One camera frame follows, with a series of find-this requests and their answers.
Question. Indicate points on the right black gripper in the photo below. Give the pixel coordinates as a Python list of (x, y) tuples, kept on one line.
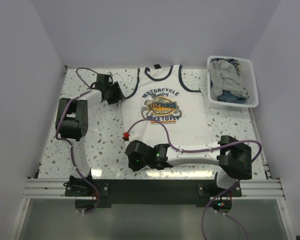
[(134, 167)]

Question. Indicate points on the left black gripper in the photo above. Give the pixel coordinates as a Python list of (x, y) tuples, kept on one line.
[(118, 94)]

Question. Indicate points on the white motorcycle print tank top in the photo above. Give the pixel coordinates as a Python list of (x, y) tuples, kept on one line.
[(162, 107)]

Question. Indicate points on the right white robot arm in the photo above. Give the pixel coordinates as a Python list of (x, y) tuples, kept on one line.
[(234, 157)]

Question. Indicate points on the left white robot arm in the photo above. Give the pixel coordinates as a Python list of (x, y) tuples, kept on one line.
[(72, 119)]

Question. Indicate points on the grey tank top in basket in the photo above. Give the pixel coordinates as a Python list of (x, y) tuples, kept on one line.
[(225, 77)]

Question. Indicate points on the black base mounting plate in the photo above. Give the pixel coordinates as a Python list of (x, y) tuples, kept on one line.
[(115, 198)]

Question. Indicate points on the blue garment in basket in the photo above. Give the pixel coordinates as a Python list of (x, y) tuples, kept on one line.
[(230, 96)]

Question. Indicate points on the white plastic laundry basket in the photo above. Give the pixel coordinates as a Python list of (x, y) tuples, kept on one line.
[(231, 82)]

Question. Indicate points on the aluminium frame rail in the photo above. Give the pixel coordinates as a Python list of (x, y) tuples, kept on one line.
[(265, 189)]

